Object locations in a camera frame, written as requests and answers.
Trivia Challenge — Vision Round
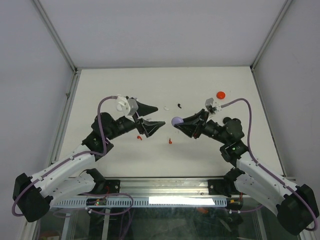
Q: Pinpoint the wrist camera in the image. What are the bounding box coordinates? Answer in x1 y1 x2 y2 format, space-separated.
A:
205 97 222 115
116 95 139 118

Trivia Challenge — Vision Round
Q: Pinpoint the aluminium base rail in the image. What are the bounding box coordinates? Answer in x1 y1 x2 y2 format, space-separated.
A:
107 176 223 198

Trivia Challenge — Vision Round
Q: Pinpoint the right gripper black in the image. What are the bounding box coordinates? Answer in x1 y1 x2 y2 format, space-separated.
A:
174 109 229 145

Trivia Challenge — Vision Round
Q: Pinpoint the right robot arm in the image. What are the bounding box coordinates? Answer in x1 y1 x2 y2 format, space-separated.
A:
171 109 320 236

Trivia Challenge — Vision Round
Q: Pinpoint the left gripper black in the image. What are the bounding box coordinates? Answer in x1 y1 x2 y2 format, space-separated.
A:
106 101 165 141

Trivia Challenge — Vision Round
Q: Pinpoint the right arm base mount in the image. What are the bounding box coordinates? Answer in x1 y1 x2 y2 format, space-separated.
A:
207 179 233 198

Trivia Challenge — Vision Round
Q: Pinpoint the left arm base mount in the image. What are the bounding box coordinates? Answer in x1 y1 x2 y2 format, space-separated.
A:
82 179 121 197

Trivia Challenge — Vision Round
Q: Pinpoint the aluminium frame post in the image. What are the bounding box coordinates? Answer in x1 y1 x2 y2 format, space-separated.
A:
31 0 78 73
250 0 294 72

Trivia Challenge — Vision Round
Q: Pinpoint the purple charging case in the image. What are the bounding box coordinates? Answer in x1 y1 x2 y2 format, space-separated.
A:
171 116 184 126

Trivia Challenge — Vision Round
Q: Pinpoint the orange round case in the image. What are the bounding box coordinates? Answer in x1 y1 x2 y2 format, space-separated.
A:
216 91 226 100

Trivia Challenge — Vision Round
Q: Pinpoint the left aluminium frame post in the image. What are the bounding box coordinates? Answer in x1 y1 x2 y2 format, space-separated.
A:
31 0 78 73

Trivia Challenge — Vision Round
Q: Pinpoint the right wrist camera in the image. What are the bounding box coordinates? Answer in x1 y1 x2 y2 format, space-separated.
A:
205 97 222 115

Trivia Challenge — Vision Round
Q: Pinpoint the white slotted cable duct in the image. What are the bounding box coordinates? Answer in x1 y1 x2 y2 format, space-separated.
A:
54 196 227 209

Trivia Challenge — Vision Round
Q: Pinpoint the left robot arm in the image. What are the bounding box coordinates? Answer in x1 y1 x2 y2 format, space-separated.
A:
11 95 165 223

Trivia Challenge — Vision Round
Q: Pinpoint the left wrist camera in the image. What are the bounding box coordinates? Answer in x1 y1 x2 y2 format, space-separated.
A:
116 95 139 118

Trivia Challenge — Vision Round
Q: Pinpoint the right aluminium frame post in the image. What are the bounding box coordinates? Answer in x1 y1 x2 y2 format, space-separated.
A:
250 0 294 72

